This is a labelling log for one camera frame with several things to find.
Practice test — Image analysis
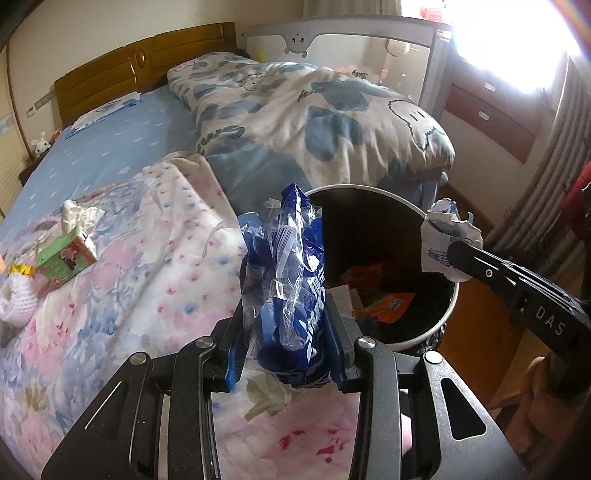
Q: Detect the grey patterned curtain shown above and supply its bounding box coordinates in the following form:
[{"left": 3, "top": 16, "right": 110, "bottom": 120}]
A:
[{"left": 485, "top": 60, "right": 591, "bottom": 278}]

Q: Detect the blue plastic wrapper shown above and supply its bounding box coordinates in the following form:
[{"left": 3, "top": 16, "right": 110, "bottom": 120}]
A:
[{"left": 238, "top": 183, "right": 341, "bottom": 389}]

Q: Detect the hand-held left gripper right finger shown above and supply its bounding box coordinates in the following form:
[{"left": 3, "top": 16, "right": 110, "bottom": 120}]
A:
[{"left": 323, "top": 295, "right": 529, "bottom": 480}]

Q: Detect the blue bed sheet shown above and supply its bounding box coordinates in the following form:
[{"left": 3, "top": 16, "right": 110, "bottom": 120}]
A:
[{"left": 0, "top": 85, "right": 218, "bottom": 223}]

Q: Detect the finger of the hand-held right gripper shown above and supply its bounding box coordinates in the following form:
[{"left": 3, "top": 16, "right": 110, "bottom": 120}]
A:
[{"left": 447, "top": 240, "right": 527, "bottom": 302}]

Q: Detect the green carton box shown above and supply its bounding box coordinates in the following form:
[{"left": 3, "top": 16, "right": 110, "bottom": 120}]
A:
[{"left": 36, "top": 229, "right": 99, "bottom": 284}]

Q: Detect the white crochet ring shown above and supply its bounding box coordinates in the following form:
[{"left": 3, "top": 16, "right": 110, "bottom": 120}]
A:
[{"left": 0, "top": 272, "right": 37, "bottom": 326}]

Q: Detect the blue patterned pillow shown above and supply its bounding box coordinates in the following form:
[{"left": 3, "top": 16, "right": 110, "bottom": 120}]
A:
[{"left": 74, "top": 91, "right": 143, "bottom": 128}]

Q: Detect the red and white drawer cabinet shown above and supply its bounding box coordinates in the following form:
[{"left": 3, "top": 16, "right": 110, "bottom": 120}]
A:
[{"left": 443, "top": 60, "right": 556, "bottom": 165}]

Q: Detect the round black trash bin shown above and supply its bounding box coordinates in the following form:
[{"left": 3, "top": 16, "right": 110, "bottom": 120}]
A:
[{"left": 302, "top": 185, "right": 461, "bottom": 357}]

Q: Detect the grey mesh bed guard rail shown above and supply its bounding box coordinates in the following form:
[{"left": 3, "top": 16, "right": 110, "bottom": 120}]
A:
[{"left": 241, "top": 18, "right": 456, "bottom": 110}]

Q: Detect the person's right hand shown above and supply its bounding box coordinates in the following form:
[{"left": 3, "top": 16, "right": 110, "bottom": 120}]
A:
[{"left": 517, "top": 355, "right": 591, "bottom": 460}]

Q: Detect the red packet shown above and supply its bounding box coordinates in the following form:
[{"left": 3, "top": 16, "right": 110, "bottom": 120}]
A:
[{"left": 342, "top": 261, "right": 387, "bottom": 285}]

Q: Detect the white paper scrap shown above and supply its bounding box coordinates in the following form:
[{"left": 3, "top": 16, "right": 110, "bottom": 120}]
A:
[{"left": 421, "top": 198, "right": 484, "bottom": 284}]

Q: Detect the white and blue printed quilt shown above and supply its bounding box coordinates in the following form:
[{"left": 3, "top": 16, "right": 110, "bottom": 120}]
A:
[{"left": 166, "top": 53, "right": 456, "bottom": 205}]

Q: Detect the dark wooden nightstand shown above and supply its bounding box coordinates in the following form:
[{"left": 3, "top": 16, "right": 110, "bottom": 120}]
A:
[{"left": 18, "top": 152, "right": 48, "bottom": 186}]

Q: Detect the white tissue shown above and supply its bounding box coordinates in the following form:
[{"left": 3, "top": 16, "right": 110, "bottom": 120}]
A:
[{"left": 61, "top": 199, "right": 106, "bottom": 232}]

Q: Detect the pink floral blanket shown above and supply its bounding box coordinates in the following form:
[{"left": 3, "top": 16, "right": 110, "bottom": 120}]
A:
[{"left": 0, "top": 152, "right": 409, "bottom": 480}]

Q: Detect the dark red garment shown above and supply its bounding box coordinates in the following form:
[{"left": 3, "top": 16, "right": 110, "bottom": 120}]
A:
[{"left": 561, "top": 161, "right": 591, "bottom": 241}]

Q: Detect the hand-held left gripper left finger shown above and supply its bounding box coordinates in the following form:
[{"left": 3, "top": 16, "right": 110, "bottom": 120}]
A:
[{"left": 41, "top": 305, "right": 247, "bottom": 480}]

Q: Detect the wooden bed headboard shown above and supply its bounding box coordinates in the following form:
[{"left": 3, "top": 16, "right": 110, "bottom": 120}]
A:
[{"left": 54, "top": 22, "right": 239, "bottom": 126}]

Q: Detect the orange wrapper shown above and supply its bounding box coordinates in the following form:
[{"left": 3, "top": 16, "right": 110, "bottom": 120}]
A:
[{"left": 362, "top": 291, "right": 419, "bottom": 325}]

